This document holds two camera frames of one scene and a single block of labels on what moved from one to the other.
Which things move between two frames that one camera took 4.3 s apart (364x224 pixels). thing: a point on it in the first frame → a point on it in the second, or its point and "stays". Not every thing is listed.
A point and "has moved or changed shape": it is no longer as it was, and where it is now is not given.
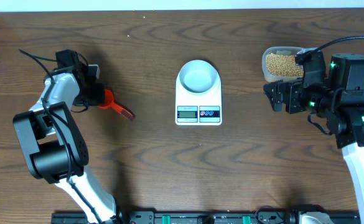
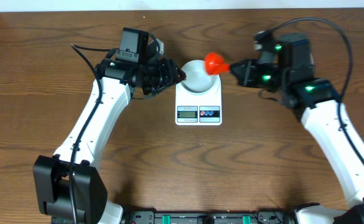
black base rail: x=261 y=216 stays
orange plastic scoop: x=109 y=102 has moved or changed shape
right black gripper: x=276 y=99 → x=248 y=65
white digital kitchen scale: x=198 y=110 stays
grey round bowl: x=198 y=77 stays
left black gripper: x=100 y=96 → x=168 y=75
